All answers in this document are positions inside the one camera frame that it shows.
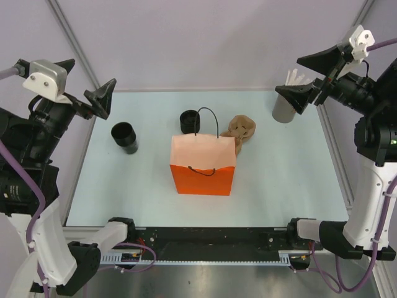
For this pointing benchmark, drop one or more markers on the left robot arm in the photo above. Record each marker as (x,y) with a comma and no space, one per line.
(29,194)

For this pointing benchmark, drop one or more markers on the brown pulp cup carrier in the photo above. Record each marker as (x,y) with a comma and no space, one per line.
(241,128)

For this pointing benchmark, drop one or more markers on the grey straw holder cup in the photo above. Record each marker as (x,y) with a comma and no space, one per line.
(283,112)

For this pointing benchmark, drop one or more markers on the white straws bundle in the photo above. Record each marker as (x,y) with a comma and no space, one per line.
(296,78)

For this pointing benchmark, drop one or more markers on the orange paper bag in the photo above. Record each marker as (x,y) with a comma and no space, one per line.
(203,164)

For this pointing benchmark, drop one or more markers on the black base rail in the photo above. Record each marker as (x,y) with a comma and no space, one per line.
(219,244)

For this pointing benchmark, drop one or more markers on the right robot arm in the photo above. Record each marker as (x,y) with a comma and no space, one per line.
(366,230)

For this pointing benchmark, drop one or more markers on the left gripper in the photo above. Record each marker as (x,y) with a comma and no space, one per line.
(100,98)

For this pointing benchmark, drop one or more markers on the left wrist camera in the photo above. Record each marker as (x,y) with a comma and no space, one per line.
(47,80)

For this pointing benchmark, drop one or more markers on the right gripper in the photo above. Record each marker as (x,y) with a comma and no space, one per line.
(330,63)

